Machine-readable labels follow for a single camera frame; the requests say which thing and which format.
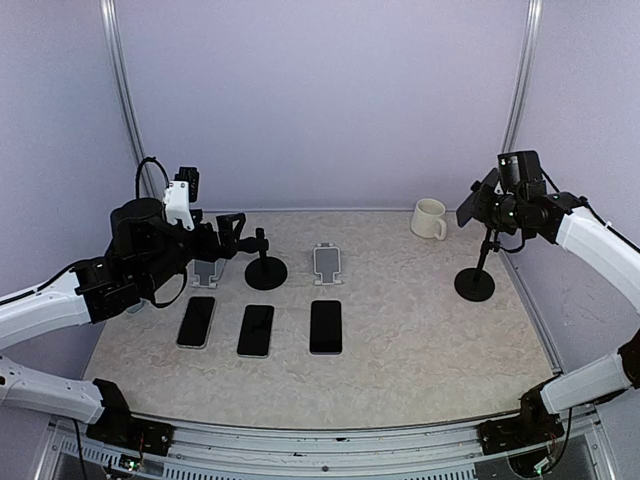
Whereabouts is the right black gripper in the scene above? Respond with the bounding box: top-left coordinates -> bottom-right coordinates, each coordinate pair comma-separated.
472,182 -> 527,234

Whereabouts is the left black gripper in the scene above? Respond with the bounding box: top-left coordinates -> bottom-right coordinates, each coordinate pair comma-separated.
139,208 -> 245,293

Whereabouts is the blue phone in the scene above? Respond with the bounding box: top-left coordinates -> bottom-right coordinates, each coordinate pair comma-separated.
456,168 -> 500,228

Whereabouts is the silver folding phone stand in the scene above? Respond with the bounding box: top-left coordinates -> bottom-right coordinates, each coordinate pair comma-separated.
190,259 -> 227,289

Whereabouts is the black round-base phone stand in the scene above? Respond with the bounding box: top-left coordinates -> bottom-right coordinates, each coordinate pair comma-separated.
239,227 -> 288,291

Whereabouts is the black tripod stand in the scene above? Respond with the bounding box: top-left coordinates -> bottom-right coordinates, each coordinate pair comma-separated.
454,228 -> 495,302

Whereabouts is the white phone stand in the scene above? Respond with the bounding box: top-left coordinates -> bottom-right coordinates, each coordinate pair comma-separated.
313,242 -> 343,286

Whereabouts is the black phone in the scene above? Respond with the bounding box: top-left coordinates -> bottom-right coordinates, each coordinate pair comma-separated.
236,305 -> 275,358
309,300 -> 343,355

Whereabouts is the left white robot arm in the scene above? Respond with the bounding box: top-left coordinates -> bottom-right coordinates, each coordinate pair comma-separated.
1,198 -> 246,445

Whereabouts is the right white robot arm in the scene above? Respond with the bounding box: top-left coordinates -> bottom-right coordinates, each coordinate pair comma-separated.
454,150 -> 639,454

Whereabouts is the cream ceramic mug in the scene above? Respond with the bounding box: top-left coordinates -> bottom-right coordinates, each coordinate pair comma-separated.
410,198 -> 447,241

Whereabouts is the light blue mug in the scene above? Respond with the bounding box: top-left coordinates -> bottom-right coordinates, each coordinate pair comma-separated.
126,300 -> 145,314

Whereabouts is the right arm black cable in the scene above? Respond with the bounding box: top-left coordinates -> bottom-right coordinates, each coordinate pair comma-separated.
499,169 -> 640,254

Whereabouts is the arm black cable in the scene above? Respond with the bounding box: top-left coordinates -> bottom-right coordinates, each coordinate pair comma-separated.
499,169 -> 640,254
135,157 -> 171,201

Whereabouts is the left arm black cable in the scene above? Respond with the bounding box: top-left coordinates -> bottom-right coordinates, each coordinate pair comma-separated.
135,157 -> 171,201

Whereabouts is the right aluminium frame post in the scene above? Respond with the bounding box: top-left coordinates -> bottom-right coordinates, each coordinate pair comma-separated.
501,0 -> 544,153

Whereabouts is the aluminium frame post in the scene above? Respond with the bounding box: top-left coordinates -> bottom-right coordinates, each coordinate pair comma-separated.
501,0 -> 544,153
98,0 -> 164,226

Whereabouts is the front aluminium rail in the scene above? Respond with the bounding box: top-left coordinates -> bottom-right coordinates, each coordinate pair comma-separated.
32,407 -> 620,479

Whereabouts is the left aluminium frame post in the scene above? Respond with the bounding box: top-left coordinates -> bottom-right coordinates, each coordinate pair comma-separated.
98,0 -> 164,226

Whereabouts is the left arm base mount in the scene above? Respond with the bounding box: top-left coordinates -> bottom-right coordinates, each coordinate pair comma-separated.
86,412 -> 175,457

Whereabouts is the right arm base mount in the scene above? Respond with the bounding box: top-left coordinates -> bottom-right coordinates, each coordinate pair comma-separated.
477,415 -> 565,455

